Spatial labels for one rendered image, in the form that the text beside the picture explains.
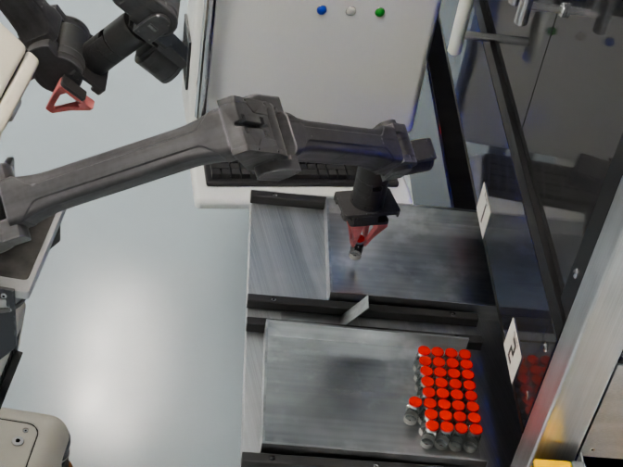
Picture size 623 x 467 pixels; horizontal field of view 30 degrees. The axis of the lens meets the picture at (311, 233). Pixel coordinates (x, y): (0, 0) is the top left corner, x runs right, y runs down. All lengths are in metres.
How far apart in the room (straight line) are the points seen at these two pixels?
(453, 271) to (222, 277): 1.31
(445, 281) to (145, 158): 0.79
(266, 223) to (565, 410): 0.76
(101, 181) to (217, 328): 1.72
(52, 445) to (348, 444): 0.92
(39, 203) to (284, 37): 0.98
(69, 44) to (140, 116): 2.07
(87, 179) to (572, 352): 0.66
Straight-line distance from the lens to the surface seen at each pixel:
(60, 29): 1.89
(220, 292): 3.29
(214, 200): 2.31
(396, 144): 1.83
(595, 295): 1.48
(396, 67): 2.47
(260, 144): 1.49
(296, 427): 1.81
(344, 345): 1.94
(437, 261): 2.14
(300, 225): 2.16
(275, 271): 2.06
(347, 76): 2.46
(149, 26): 1.79
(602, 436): 1.69
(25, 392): 3.01
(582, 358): 1.56
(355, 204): 1.98
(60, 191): 1.51
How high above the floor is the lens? 2.25
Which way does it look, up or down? 40 degrees down
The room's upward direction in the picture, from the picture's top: 10 degrees clockwise
